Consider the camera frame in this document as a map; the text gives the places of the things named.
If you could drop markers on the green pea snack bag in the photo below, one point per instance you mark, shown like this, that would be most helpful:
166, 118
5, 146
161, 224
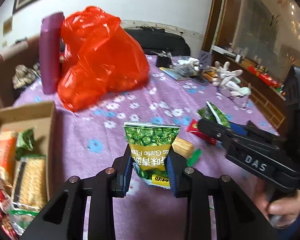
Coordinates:
149, 147

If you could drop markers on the small green snack packet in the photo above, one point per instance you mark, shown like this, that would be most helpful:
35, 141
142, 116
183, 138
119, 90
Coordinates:
212, 113

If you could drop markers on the small black box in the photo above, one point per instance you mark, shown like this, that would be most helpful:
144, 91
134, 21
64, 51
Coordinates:
164, 59

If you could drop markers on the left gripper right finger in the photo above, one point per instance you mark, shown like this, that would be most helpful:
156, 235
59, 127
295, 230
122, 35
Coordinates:
237, 217

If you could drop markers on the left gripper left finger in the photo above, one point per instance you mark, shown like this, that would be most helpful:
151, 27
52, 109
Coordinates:
63, 216

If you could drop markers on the white gloves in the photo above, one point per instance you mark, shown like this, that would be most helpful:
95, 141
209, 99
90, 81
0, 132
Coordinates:
219, 75

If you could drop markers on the person right hand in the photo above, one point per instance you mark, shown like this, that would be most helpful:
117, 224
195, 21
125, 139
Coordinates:
286, 208

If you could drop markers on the patterned cloth on chair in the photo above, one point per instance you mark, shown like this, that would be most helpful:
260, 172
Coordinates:
25, 76

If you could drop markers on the cardboard tray box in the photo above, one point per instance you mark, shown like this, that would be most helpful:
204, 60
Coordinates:
33, 125

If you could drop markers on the wooden side cabinet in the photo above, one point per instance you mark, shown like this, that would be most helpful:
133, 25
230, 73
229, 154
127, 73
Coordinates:
267, 100

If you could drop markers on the orange cracker pack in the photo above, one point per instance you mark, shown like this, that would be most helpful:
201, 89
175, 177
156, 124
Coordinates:
8, 141

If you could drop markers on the black sofa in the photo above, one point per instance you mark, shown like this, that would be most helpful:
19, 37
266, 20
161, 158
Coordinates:
154, 41

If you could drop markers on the grey phone stand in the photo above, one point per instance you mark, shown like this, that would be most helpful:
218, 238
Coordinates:
205, 60

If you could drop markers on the brown armchair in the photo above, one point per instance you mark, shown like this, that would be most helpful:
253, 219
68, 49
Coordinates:
26, 53

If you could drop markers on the eyeglasses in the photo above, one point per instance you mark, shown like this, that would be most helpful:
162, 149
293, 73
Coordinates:
238, 97

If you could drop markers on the red plastic bag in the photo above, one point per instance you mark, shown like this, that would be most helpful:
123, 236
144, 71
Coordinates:
100, 58

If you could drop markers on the red nut snack bag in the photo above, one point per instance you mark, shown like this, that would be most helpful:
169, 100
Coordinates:
7, 227

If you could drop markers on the purple thermos bottle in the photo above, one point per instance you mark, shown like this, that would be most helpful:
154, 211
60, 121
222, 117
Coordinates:
49, 51

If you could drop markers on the booklet on table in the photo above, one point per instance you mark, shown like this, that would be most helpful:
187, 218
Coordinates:
179, 73

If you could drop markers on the green packet in tray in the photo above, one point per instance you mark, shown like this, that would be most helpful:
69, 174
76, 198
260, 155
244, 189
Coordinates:
24, 143

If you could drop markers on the purple floral tablecloth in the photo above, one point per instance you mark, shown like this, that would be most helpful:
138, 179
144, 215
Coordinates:
88, 141

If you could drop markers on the green cracker pack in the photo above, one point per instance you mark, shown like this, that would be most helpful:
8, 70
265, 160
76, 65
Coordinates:
186, 149
29, 186

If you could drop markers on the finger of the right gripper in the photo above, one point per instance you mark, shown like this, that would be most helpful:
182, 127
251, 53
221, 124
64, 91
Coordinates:
242, 128
219, 132

